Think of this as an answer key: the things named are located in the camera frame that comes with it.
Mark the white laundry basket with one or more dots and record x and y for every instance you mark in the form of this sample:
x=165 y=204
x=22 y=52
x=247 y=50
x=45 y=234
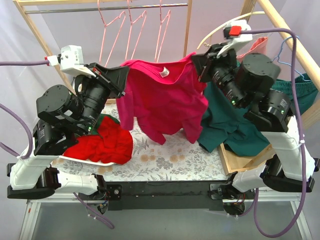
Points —
x=87 y=161

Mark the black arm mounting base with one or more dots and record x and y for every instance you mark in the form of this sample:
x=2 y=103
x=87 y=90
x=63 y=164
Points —
x=170 y=195

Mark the magenta t shirt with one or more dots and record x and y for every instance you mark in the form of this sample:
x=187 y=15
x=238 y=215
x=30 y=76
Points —
x=163 y=98

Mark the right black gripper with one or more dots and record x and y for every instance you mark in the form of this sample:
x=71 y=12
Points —
x=206 y=69

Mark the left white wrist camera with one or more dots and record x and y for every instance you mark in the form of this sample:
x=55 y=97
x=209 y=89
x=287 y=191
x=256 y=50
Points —
x=70 y=61

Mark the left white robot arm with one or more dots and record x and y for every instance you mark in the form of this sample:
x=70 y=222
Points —
x=63 y=115

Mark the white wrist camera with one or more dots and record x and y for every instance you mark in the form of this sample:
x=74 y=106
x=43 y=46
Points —
x=235 y=40
x=70 y=61

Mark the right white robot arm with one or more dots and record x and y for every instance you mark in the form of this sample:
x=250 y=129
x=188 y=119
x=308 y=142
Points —
x=249 y=86

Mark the aluminium table frame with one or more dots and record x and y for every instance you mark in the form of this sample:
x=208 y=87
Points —
x=265 y=195

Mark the red t shirt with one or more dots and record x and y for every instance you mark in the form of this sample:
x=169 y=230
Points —
x=113 y=145

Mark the teal green shorts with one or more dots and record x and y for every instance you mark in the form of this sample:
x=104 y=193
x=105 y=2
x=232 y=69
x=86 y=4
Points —
x=223 y=123

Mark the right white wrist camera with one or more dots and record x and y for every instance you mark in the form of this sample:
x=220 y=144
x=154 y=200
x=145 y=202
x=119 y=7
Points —
x=235 y=40

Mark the salmon pink shorts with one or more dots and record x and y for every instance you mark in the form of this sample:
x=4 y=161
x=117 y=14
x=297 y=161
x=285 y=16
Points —
x=259 y=46

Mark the cream plastic hanger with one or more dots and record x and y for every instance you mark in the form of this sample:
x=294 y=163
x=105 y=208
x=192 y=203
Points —
x=227 y=22

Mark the small wooden clothes rack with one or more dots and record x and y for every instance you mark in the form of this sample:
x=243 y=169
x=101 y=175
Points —
x=32 y=26

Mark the dark green t shirt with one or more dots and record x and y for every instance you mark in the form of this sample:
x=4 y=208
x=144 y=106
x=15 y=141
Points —
x=101 y=117

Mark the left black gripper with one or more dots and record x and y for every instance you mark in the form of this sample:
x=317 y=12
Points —
x=103 y=78

